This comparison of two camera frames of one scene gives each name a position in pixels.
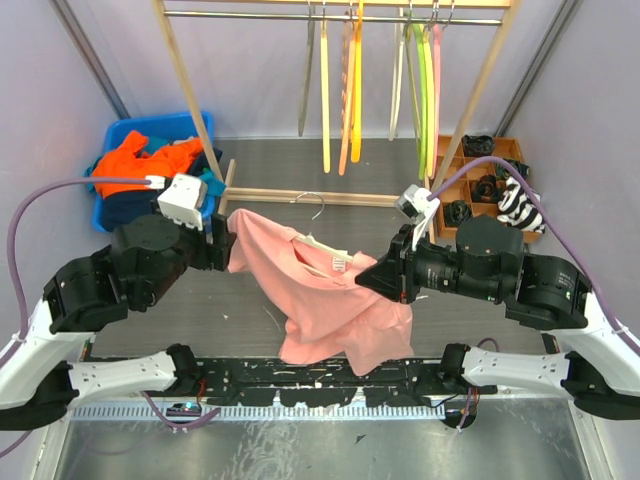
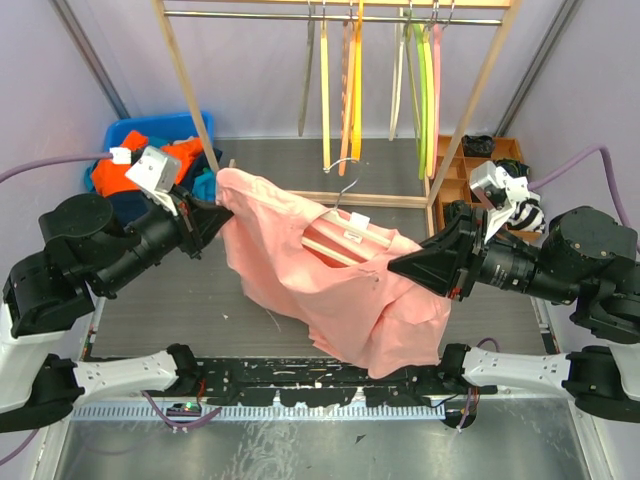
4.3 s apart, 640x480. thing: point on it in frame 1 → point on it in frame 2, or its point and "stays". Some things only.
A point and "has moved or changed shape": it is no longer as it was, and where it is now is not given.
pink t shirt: [314, 293] has moved or changed shape
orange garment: [124, 161] stays
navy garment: [119, 209] stays
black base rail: [413, 385] stays
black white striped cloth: [518, 209] stays
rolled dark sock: [456, 211] stays
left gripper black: [214, 255] → [197, 222]
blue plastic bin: [159, 126] stays
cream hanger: [310, 240] → [335, 219]
